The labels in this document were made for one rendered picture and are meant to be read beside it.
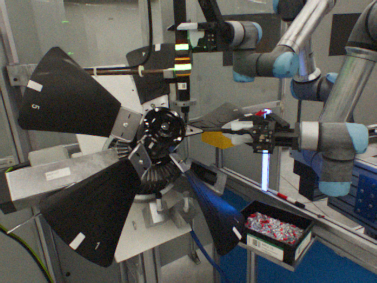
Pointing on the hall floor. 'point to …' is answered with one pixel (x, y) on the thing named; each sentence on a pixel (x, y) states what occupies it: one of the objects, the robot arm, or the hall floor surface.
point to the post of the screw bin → (252, 262)
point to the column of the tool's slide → (50, 250)
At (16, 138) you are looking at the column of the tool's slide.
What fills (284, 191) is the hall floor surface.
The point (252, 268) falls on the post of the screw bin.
